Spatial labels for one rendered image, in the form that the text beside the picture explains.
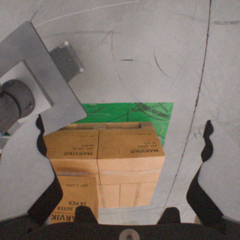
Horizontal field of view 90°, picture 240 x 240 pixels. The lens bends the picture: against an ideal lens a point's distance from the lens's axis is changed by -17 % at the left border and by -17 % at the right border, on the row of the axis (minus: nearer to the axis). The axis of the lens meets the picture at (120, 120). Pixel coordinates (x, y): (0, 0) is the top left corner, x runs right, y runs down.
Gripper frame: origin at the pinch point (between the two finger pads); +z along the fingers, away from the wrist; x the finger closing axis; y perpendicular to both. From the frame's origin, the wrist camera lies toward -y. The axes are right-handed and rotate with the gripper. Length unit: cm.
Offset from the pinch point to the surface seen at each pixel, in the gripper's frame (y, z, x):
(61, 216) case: 86, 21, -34
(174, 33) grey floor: -11, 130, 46
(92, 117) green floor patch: 79, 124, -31
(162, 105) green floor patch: 64, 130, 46
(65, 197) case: 86, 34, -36
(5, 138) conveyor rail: 73, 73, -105
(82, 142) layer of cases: 86, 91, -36
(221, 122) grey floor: 88, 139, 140
